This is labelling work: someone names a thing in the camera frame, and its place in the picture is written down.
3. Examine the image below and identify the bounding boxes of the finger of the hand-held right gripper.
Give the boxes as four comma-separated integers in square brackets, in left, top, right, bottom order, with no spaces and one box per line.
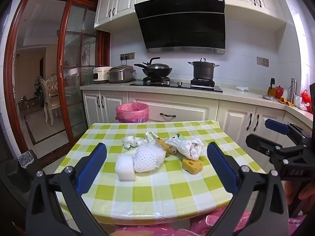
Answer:
[264,118,315,148]
[246,133,309,159]

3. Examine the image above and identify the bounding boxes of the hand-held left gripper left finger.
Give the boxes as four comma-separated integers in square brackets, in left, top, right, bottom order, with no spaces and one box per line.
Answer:
[26,142,116,236]

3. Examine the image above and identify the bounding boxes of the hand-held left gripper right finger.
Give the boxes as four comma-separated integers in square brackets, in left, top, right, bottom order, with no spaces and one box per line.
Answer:
[207,142,289,236]

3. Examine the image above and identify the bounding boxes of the yellow holed sponge piece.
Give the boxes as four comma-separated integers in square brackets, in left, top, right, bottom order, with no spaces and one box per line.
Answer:
[182,158,203,175]

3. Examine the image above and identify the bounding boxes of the white foam block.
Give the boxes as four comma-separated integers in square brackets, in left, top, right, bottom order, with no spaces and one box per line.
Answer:
[115,154,136,181]

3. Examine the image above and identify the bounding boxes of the white plastic bag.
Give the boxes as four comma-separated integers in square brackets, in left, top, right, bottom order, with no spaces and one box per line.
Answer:
[165,133,205,161]

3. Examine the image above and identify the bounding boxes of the white foam fruit net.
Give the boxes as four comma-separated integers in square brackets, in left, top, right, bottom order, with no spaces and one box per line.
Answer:
[133,140,168,173]

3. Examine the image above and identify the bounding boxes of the pink-lined trash can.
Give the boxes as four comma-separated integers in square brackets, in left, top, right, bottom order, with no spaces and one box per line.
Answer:
[116,103,149,123]

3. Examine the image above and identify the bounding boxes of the person's right hand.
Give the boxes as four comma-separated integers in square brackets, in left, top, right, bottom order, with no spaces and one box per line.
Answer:
[284,180,315,218]

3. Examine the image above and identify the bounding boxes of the orange cloth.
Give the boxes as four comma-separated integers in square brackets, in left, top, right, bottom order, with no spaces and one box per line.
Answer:
[279,96,294,107]

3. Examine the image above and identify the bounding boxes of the white lower cabinet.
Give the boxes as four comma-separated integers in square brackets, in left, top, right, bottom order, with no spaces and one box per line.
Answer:
[82,90,129,131]
[216,100,286,140]

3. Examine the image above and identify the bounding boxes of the red bag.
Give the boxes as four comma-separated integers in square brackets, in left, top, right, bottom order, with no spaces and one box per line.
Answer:
[301,90,313,111]

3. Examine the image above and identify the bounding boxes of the steel thermos bottle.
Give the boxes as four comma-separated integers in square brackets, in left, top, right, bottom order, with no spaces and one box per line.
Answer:
[288,78,297,103]

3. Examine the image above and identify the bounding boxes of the beige stone countertop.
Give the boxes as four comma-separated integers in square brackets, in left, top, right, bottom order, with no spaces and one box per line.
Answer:
[80,80,315,122]

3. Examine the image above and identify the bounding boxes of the pink floral clothing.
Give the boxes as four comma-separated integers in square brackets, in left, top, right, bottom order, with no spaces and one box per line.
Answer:
[116,205,310,236]

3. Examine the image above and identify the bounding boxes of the green checked tablecloth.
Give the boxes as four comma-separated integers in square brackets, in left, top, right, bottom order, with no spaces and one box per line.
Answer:
[53,120,267,227]

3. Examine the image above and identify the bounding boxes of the clear plastic bag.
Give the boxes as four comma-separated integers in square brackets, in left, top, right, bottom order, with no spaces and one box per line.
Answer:
[18,150,35,169]

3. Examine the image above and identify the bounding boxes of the white cabinet drawer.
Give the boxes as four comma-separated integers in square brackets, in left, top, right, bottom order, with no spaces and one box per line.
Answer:
[128,92,219,124]

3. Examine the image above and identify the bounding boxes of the cream dining chair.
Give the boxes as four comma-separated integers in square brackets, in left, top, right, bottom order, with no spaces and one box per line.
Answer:
[39,75,62,126]

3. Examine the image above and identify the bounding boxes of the white rice cooker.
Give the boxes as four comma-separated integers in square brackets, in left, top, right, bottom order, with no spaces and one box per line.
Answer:
[93,66,112,84]

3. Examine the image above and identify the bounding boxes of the dark steel stockpot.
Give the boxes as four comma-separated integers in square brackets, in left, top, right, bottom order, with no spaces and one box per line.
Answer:
[187,58,220,81]

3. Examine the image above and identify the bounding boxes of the silver rice cooker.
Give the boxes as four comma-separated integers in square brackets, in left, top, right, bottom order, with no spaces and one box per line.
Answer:
[108,65,136,83]

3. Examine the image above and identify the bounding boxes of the black glass gas stove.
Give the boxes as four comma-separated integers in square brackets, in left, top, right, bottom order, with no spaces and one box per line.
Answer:
[129,76,223,93]

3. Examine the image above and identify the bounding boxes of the wooden sliding glass door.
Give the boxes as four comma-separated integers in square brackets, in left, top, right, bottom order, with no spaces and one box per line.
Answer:
[57,0,111,150]

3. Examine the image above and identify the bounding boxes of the black wok with lid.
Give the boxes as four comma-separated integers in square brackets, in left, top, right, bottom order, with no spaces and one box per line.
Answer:
[133,57,173,77]

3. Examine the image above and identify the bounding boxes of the black range hood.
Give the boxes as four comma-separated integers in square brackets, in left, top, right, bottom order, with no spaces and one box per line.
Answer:
[133,0,226,55]

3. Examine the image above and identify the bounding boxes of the red wooden door frame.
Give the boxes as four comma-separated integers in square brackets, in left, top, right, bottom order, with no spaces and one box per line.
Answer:
[3,0,100,168]

